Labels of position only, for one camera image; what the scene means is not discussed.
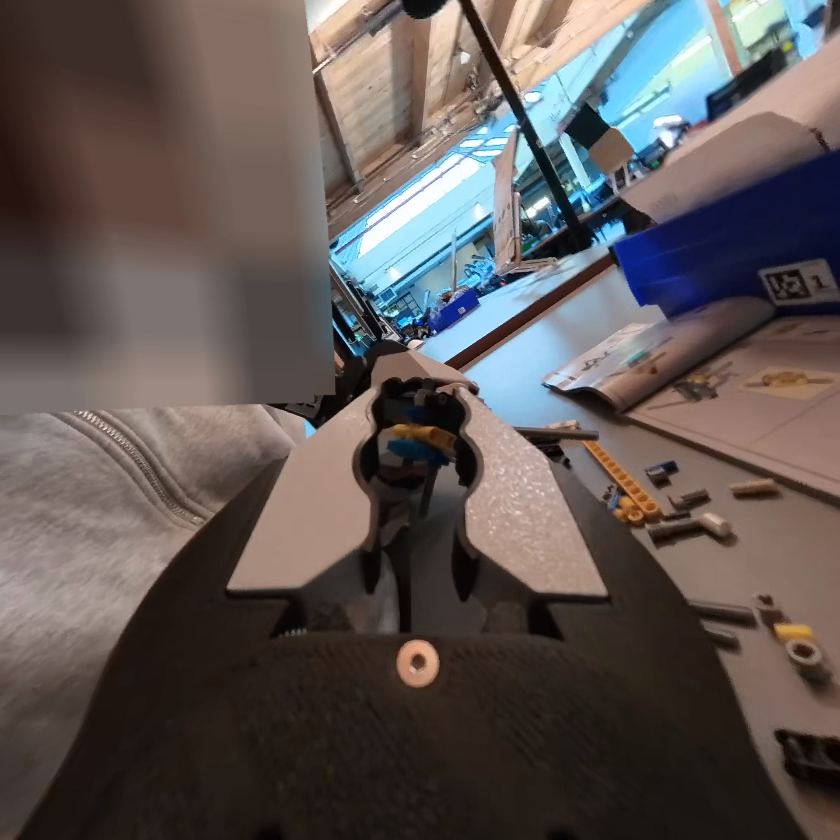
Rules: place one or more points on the grey white connector piece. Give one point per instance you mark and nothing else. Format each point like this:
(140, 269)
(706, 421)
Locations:
(810, 754)

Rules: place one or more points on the grey lego connector white end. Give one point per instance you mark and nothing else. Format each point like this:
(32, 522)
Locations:
(689, 527)

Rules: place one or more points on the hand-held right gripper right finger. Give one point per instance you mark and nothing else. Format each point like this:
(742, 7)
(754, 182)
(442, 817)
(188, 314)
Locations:
(525, 518)

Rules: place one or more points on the cream lego pin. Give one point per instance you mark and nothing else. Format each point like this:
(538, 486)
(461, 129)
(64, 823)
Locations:
(754, 487)

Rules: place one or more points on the white paper packaging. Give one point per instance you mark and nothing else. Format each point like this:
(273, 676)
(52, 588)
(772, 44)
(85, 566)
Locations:
(709, 164)

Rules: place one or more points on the grey lego bush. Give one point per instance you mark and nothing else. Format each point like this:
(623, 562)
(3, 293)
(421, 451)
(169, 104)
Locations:
(764, 607)
(804, 659)

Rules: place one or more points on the long yellow lego beam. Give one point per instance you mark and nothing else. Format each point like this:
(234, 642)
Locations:
(620, 479)

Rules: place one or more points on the long light grey lego axle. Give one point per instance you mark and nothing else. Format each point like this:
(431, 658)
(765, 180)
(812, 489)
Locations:
(558, 432)

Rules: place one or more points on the lego instruction booklet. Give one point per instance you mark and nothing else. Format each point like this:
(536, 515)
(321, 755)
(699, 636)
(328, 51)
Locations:
(722, 407)

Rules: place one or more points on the small blue crate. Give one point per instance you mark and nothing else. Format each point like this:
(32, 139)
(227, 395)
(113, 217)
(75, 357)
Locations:
(456, 313)

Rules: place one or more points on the black metal pole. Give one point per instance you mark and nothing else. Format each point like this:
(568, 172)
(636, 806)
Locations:
(518, 98)

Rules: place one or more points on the blue and grey lego connector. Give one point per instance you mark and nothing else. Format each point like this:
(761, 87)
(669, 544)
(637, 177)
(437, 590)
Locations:
(659, 474)

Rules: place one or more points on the plywood board stand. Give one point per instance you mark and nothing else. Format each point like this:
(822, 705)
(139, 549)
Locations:
(518, 197)

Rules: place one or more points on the grey wood-edged table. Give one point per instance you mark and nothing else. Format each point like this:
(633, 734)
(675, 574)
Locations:
(525, 308)

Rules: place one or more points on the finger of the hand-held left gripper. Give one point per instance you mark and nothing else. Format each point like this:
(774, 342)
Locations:
(403, 364)

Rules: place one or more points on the yellow lego bush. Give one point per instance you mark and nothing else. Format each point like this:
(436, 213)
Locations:
(793, 631)

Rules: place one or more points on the blue plastic bin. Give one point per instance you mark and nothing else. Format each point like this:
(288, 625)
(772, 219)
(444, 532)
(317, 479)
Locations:
(709, 262)

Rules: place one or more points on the yellow lego tube connector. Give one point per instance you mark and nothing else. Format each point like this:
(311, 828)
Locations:
(633, 508)

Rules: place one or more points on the black cardboard panel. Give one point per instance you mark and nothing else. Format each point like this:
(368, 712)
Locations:
(581, 124)

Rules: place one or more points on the person in grey hoodie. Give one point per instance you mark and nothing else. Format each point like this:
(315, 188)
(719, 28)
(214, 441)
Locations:
(98, 525)

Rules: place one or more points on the multicolour lego gear assembly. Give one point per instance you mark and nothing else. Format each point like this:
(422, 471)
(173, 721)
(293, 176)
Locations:
(420, 436)

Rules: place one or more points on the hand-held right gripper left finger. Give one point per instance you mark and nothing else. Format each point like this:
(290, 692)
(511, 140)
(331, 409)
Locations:
(308, 525)

